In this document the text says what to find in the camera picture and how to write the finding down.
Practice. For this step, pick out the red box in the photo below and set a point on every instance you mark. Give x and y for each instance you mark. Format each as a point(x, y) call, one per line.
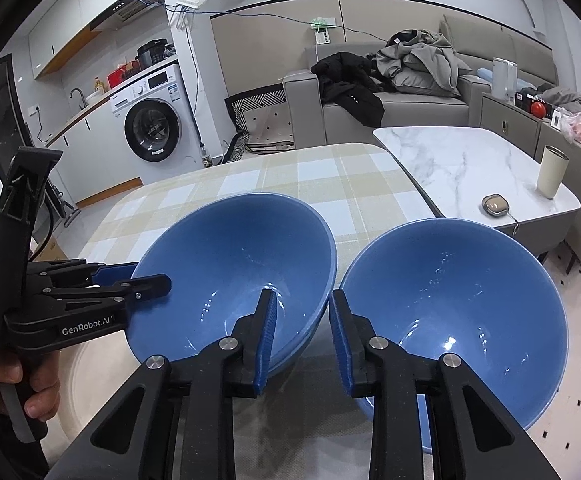
point(120, 75)

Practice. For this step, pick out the white marble coffee table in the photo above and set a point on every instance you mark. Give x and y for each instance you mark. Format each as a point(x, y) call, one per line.
point(445, 160)

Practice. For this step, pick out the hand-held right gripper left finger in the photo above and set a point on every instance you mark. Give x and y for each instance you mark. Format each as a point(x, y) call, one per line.
point(268, 345)

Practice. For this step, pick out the yellow bottle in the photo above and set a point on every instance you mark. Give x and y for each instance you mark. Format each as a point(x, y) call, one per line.
point(99, 85)

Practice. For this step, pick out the checked tablecloth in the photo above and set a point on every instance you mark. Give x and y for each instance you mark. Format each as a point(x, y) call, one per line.
point(270, 175)

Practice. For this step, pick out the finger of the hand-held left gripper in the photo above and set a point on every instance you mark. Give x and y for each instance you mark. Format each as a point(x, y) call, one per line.
point(145, 287)
point(115, 272)

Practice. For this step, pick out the beige cup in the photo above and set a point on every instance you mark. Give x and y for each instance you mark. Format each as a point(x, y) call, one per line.
point(551, 175)

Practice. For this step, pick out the white kitchen counter cabinet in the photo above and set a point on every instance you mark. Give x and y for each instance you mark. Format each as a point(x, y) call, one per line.
point(95, 155)

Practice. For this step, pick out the range hood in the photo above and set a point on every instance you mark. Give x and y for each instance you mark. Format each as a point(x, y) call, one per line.
point(130, 10)

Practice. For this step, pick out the grey blanket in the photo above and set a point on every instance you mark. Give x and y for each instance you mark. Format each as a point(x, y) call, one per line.
point(575, 97)

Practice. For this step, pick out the black white patterned cushion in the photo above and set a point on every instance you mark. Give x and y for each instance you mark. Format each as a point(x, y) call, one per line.
point(260, 105)

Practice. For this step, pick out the white washing machine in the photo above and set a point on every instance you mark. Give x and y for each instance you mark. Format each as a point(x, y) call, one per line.
point(153, 130)

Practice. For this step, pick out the light blue pillow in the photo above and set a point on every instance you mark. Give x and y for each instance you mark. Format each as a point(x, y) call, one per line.
point(484, 74)

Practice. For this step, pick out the kitchen faucet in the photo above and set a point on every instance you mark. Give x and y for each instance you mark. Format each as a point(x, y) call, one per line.
point(76, 94)

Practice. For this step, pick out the small grey pouch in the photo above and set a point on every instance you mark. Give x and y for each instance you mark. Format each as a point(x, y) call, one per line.
point(494, 205)

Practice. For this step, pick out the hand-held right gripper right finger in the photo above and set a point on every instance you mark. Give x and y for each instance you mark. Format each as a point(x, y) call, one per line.
point(340, 345)

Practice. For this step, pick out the person's left hand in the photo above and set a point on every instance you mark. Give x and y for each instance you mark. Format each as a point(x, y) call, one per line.
point(43, 385)

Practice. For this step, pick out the cardboard box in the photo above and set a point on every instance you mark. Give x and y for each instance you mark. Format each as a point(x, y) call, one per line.
point(53, 250)

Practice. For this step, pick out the cream round plate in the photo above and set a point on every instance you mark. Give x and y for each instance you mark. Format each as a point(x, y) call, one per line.
point(98, 380)

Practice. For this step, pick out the grey clothes pile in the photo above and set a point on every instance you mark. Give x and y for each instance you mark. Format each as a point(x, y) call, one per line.
point(420, 70)

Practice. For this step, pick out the red round object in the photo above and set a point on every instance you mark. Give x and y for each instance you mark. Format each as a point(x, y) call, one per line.
point(538, 109)

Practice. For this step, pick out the white wall cabinets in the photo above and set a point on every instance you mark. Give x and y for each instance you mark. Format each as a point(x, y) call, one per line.
point(70, 25)

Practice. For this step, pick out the dotted white rug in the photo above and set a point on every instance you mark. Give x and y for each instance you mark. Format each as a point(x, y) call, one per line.
point(570, 385)

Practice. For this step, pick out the black pressure cooker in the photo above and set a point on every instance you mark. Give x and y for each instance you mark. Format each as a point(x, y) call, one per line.
point(150, 55)

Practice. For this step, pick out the blue bowl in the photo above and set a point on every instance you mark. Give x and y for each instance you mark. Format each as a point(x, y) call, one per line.
point(298, 355)
point(230, 250)
point(445, 285)

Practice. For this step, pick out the black jacket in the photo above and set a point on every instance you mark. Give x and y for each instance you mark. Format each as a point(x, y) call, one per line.
point(350, 95)

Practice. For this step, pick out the grey sofa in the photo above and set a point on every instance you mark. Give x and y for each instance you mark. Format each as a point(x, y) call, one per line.
point(420, 110)

